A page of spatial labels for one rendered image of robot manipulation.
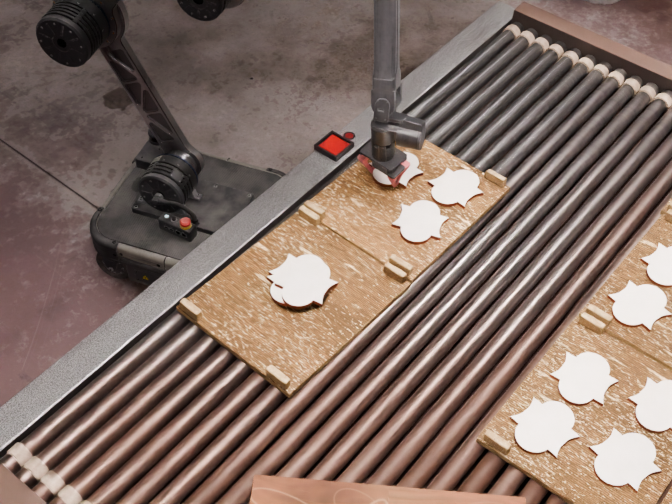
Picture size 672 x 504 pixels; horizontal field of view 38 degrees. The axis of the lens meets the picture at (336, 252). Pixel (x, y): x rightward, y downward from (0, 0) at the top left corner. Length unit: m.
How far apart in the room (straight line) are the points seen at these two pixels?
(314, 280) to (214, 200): 1.23
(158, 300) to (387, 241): 0.56
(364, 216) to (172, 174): 1.04
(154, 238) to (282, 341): 1.25
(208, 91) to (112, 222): 1.05
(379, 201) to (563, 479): 0.83
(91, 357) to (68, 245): 1.52
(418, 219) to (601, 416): 0.65
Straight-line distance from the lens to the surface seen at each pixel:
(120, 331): 2.22
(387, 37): 2.24
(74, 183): 3.90
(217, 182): 3.47
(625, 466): 2.06
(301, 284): 2.19
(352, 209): 2.40
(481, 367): 2.15
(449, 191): 2.45
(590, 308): 2.25
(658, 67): 2.97
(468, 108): 2.74
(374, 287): 2.24
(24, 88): 4.39
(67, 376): 2.17
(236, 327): 2.17
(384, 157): 2.36
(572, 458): 2.05
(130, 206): 3.43
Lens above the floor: 2.66
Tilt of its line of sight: 49 degrees down
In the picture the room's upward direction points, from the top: 2 degrees clockwise
